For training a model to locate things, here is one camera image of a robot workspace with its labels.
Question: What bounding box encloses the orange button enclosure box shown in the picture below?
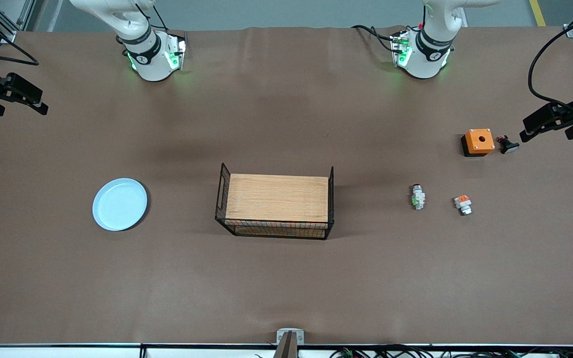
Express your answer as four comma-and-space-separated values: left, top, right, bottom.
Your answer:
461, 129, 495, 158

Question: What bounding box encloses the black cable bundle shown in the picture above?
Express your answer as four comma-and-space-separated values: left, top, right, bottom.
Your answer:
254, 344, 573, 358

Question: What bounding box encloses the light blue round plate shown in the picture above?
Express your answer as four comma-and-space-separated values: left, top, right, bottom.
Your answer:
92, 178, 148, 232

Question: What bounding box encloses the white base connector plate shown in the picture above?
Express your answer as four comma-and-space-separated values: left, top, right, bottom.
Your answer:
390, 30, 411, 68
165, 31, 187, 71

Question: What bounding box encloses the black base cable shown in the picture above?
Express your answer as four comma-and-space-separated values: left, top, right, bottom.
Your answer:
135, 0, 169, 31
351, 25, 397, 53

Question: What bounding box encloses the black wire basket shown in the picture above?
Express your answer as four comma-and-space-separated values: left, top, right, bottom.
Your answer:
215, 163, 335, 240

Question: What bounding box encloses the brown table cover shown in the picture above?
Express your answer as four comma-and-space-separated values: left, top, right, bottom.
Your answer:
0, 26, 573, 346

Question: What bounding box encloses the white table edge rail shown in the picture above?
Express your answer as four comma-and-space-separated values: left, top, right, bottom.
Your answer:
0, 343, 573, 358

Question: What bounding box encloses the black push button head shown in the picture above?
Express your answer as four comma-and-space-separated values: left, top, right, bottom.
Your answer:
496, 135, 520, 155

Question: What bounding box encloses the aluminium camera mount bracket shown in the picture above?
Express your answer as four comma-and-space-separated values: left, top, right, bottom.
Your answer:
273, 328, 305, 358

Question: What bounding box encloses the wooden basket lid board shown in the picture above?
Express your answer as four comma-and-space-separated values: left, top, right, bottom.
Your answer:
225, 174, 329, 223

